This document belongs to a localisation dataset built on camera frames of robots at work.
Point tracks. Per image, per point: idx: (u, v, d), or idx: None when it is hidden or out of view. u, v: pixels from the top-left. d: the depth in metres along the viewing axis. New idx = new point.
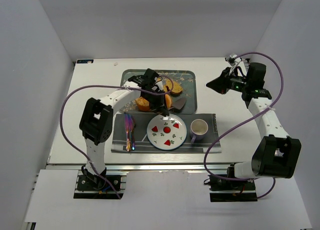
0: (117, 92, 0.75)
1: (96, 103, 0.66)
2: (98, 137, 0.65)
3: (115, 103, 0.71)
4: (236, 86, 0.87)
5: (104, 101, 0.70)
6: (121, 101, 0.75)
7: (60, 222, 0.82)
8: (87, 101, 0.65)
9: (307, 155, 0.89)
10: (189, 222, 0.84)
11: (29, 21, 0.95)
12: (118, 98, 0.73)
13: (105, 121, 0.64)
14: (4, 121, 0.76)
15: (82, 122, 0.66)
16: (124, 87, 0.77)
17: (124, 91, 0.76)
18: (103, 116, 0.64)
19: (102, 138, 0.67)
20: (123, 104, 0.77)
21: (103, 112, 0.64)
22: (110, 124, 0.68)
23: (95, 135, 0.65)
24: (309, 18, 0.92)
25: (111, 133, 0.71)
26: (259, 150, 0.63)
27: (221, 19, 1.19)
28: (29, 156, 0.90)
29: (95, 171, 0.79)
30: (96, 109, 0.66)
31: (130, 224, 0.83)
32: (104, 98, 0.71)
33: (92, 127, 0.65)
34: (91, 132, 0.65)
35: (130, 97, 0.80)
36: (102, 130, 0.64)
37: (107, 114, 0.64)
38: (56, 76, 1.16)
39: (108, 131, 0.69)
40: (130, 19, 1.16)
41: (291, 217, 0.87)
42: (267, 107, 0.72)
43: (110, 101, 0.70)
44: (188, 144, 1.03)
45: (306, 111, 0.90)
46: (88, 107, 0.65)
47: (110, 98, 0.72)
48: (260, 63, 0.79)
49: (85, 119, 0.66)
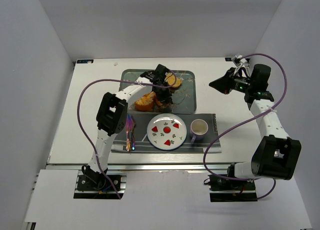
0: (131, 87, 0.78)
1: (113, 97, 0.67)
2: (113, 129, 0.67)
3: (129, 97, 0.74)
4: (239, 87, 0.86)
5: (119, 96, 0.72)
6: (135, 96, 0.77)
7: (60, 222, 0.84)
8: (105, 95, 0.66)
9: (306, 155, 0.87)
10: (187, 221, 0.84)
11: (29, 22, 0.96)
12: (132, 93, 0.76)
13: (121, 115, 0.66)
14: (4, 121, 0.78)
15: (99, 114, 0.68)
16: (138, 83, 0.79)
17: (137, 86, 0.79)
18: (119, 109, 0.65)
19: (116, 129, 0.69)
20: (136, 99, 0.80)
21: (119, 106, 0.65)
22: (124, 116, 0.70)
23: (111, 127, 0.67)
24: (309, 15, 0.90)
25: (124, 124, 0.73)
26: (258, 150, 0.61)
27: (220, 18, 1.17)
28: (30, 155, 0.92)
29: (99, 167, 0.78)
30: (111, 102, 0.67)
31: (128, 223, 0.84)
32: (119, 93, 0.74)
33: (109, 119, 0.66)
34: (107, 124, 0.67)
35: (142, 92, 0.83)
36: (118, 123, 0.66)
37: (124, 108, 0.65)
38: (56, 76, 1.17)
39: (122, 123, 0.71)
40: (129, 19, 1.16)
41: (291, 218, 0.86)
42: (269, 108, 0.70)
43: (124, 96, 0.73)
44: (188, 144, 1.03)
45: (306, 110, 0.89)
46: (105, 101, 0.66)
47: (124, 93, 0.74)
48: (265, 66, 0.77)
49: (102, 111, 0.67)
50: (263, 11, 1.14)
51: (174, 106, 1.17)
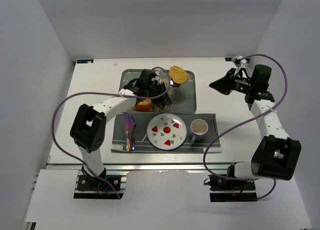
0: (112, 99, 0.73)
1: (90, 109, 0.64)
2: (89, 145, 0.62)
3: (108, 110, 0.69)
4: (240, 88, 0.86)
5: (97, 108, 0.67)
6: (115, 109, 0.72)
7: (60, 221, 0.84)
8: (80, 108, 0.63)
9: (306, 156, 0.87)
10: (187, 221, 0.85)
11: (29, 22, 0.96)
12: (112, 105, 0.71)
13: (98, 129, 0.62)
14: (4, 121, 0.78)
15: (73, 130, 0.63)
16: (119, 95, 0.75)
17: (119, 98, 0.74)
18: (96, 122, 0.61)
19: (92, 146, 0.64)
20: (116, 112, 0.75)
21: (96, 119, 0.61)
22: (102, 132, 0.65)
23: (86, 142, 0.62)
24: (310, 15, 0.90)
25: (102, 142, 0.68)
26: (258, 151, 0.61)
27: (221, 18, 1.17)
28: (30, 155, 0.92)
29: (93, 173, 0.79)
30: (88, 115, 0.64)
31: (128, 223, 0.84)
32: (98, 104, 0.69)
33: (83, 134, 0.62)
34: (82, 140, 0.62)
35: (124, 105, 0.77)
36: (94, 138, 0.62)
37: (101, 121, 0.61)
38: (56, 76, 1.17)
39: (99, 140, 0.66)
40: (129, 19, 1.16)
41: (291, 218, 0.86)
42: (269, 108, 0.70)
43: (103, 108, 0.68)
44: (188, 144, 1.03)
45: (306, 110, 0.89)
46: (80, 113, 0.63)
47: (103, 105, 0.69)
48: (265, 67, 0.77)
49: (77, 125, 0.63)
50: (263, 11, 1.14)
51: (174, 106, 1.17)
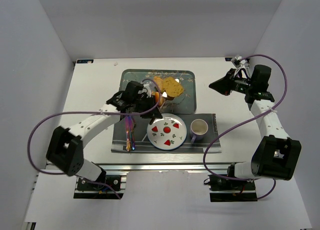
0: (92, 118, 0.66)
1: (65, 131, 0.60)
2: (66, 170, 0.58)
3: (87, 131, 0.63)
4: (240, 88, 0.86)
5: (74, 131, 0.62)
6: (95, 129, 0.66)
7: (60, 221, 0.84)
8: (55, 131, 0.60)
9: (306, 156, 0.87)
10: (187, 221, 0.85)
11: (29, 22, 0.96)
12: (91, 125, 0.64)
13: (74, 154, 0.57)
14: (4, 121, 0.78)
15: (49, 155, 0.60)
16: (100, 112, 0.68)
17: (100, 116, 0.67)
18: (71, 147, 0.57)
19: (70, 172, 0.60)
20: (98, 130, 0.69)
21: (71, 144, 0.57)
22: (80, 156, 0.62)
23: (63, 168, 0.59)
24: (310, 15, 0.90)
25: (82, 165, 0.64)
26: (258, 151, 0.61)
27: (221, 18, 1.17)
28: (29, 155, 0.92)
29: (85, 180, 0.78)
30: (64, 138, 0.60)
31: (129, 223, 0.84)
32: (75, 126, 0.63)
33: (60, 159, 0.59)
34: (59, 165, 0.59)
35: (107, 122, 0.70)
36: (70, 164, 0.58)
37: (76, 146, 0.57)
38: (56, 76, 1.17)
39: (78, 164, 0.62)
40: (129, 19, 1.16)
41: (291, 218, 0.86)
42: (269, 108, 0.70)
43: (80, 130, 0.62)
44: (188, 144, 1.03)
45: (306, 110, 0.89)
46: (55, 137, 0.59)
47: (81, 127, 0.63)
48: (265, 67, 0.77)
49: (52, 150, 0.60)
50: (263, 11, 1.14)
51: (174, 106, 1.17)
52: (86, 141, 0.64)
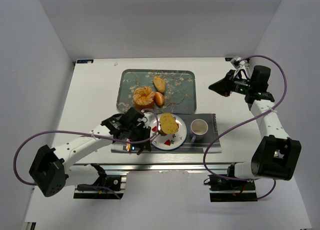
0: (81, 140, 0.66)
1: (50, 152, 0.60)
2: (44, 191, 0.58)
3: (71, 155, 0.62)
4: (240, 89, 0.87)
5: (58, 153, 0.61)
6: (82, 152, 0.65)
7: (60, 221, 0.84)
8: (40, 149, 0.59)
9: (306, 155, 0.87)
10: (187, 221, 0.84)
11: (29, 22, 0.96)
12: (77, 149, 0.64)
13: (53, 178, 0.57)
14: (4, 121, 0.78)
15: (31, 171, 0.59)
16: (91, 134, 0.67)
17: (89, 139, 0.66)
18: (51, 170, 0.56)
19: (48, 192, 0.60)
20: (87, 153, 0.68)
21: (52, 167, 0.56)
22: (61, 178, 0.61)
23: (41, 188, 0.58)
24: (310, 15, 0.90)
25: (63, 186, 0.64)
26: (257, 151, 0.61)
27: (221, 18, 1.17)
28: (29, 156, 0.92)
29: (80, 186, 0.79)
30: (47, 158, 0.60)
31: (128, 223, 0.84)
32: (62, 146, 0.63)
33: (40, 178, 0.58)
34: (38, 184, 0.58)
35: (98, 145, 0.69)
36: (49, 186, 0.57)
37: (56, 170, 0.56)
38: (56, 76, 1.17)
39: (58, 185, 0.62)
40: (129, 19, 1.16)
41: (291, 218, 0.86)
42: (269, 108, 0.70)
43: (65, 153, 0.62)
44: (188, 144, 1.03)
45: (306, 110, 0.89)
46: (38, 156, 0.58)
47: (67, 148, 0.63)
48: (265, 66, 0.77)
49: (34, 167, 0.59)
50: (263, 11, 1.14)
51: (174, 106, 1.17)
52: (71, 163, 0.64)
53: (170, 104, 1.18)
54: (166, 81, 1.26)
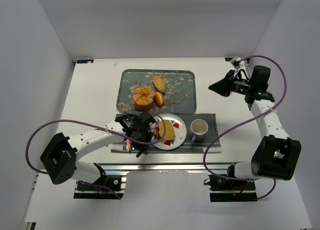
0: (95, 132, 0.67)
1: (65, 140, 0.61)
2: (54, 177, 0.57)
3: (84, 146, 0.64)
4: (240, 89, 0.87)
5: (72, 142, 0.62)
6: (94, 145, 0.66)
7: (60, 221, 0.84)
8: (55, 136, 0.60)
9: (306, 155, 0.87)
10: (187, 221, 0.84)
11: (29, 21, 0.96)
12: (90, 141, 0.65)
13: (65, 165, 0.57)
14: (4, 121, 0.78)
15: (43, 157, 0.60)
16: (105, 128, 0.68)
17: (103, 132, 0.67)
18: (65, 158, 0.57)
19: (56, 180, 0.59)
20: (97, 147, 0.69)
21: (67, 154, 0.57)
22: (72, 168, 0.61)
23: (51, 174, 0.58)
24: (309, 15, 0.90)
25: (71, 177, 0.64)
26: (258, 151, 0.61)
27: (221, 18, 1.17)
28: (29, 156, 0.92)
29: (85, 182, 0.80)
30: (61, 146, 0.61)
31: (128, 223, 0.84)
32: (75, 136, 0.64)
33: (52, 164, 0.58)
34: (49, 170, 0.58)
35: (109, 140, 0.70)
36: (60, 173, 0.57)
37: (69, 159, 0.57)
38: (56, 76, 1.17)
39: (67, 176, 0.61)
40: (129, 19, 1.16)
41: (291, 218, 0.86)
42: (269, 108, 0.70)
43: (78, 143, 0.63)
44: (188, 144, 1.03)
45: (306, 110, 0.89)
46: (53, 142, 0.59)
47: (81, 139, 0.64)
48: (265, 66, 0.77)
49: (47, 153, 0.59)
50: (263, 12, 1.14)
51: (174, 106, 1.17)
52: (82, 154, 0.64)
53: (170, 104, 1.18)
54: (166, 81, 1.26)
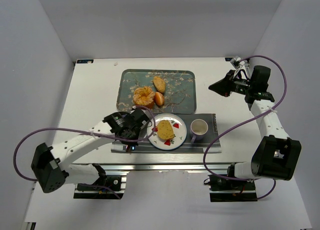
0: (79, 138, 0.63)
1: (47, 151, 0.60)
2: (43, 187, 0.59)
3: (69, 154, 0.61)
4: (240, 89, 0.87)
5: (55, 152, 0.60)
6: (81, 150, 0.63)
7: (60, 221, 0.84)
8: (38, 148, 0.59)
9: (306, 155, 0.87)
10: (187, 221, 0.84)
11: (29, 21, 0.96)
12: (75, 148, 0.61)
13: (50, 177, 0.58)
14: (4, 121, 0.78)
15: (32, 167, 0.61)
16: (90, 133, 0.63)
17: (89, 137, 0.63)
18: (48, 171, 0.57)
19: (47, 188, 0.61)
20: (86, 151, 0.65)
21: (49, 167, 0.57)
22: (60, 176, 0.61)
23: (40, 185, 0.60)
24: (309, 15, 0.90)
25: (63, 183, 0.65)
26: (257, 151, 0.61)
27: (221, 18, 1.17)
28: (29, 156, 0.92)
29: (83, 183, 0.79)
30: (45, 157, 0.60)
31: (128, 223, 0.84)
32: (59, 145, 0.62)
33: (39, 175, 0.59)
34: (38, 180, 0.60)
35: (98, 143, 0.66)
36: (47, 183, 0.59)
37: (52, 172, 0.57)
38: (56, 76, 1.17)
39: (58, 183, 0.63)
40: (129, 19, 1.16)
41: (291, 218, 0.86)
42: (269, 108, 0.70)
43: (62, 152, 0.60)
44: (188, 144, 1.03)
45: (306, 110, 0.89)
46: (36, 154, 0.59)
47: (65, 148, 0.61)
48: (265, 66, 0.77)
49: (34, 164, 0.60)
50: (263, 12, 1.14)
51: (174, 106, 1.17)
52: (68, 162, 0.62)
53: (170, 104, 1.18)
54: (166, 81, 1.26)
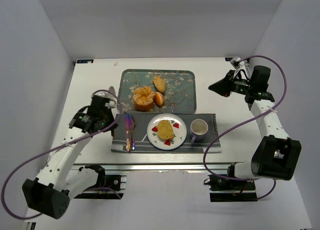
0: (58, 156, 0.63)
1: (35, 183, 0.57)
2: (54, 214, 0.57)
3: (58, 173, 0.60)
4: (240, 89, 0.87)
5: (43, 180, 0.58)
6: (67, 163, 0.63)
7: (60, 221, 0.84)
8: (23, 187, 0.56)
9: (306, 155, 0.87)
10: (187, 221, 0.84)
11: (29, 21, 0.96)
12: (60, 165, 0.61)
13: (53, 201, 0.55)
14: (4, 121, 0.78)
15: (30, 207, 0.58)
16: (65, 144, 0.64)
17: (65, 150, 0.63)
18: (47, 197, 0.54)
19: (59, 213, 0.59)
20: (71, 164, 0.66)
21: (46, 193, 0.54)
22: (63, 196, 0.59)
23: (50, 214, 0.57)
24: (310, 15, 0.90)
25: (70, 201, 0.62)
26: (257, 152, 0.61)
27: (221, 18, 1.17)
28: (29, 156, 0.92)
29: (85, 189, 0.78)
30: None
31: (128, 223, 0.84)
32: (43, 172, 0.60)
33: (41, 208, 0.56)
34: (45, 212, 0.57)
35: (77, 151, 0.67)
36: (54, 208, 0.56)
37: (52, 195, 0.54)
38: (56, 76, 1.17)
39: (66, 203, 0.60)
40: (129, 19, 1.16)
41: (291, 218, 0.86)
42: (269, 109, 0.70)
43: (50, 175, 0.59)
44: (188, 144, 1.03)
45: (306, 110, 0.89)
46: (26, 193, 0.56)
47: (50, 171, 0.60)
48: (265, 66, 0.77)
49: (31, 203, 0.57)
50: (263, 12, 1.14)
51: (174, 106, 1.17)
52: (61, 181, 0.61)
53: (170, 104, 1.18)
54: (166, 81, 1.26)
